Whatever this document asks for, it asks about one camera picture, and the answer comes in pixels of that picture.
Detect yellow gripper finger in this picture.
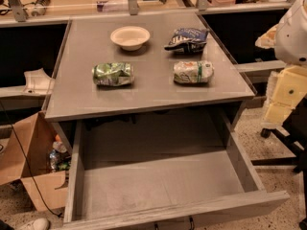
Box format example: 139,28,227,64
262,65,307,126

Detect crushed green can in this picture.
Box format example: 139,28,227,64
92,62,134,87

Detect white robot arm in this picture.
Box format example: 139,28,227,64
259,0,307,129

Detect grey open top drawer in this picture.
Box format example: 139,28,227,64
62,107,291,230

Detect black office chair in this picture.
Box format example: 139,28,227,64
252,98,307,230

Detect white green snack bag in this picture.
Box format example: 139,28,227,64
173,60,214,84

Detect blue chip bag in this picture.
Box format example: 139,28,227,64
164,28,208,54

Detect plastic bottles in box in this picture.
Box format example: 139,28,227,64
49,135,71,173

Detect brown cardboard box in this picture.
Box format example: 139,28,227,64
0,112,67,211

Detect white sneaker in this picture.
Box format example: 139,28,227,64
17,218,50,230

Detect black floor cable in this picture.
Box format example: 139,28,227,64
0,103,64,219

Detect grey metal shelf bracket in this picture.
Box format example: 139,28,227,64
8,0,28,22

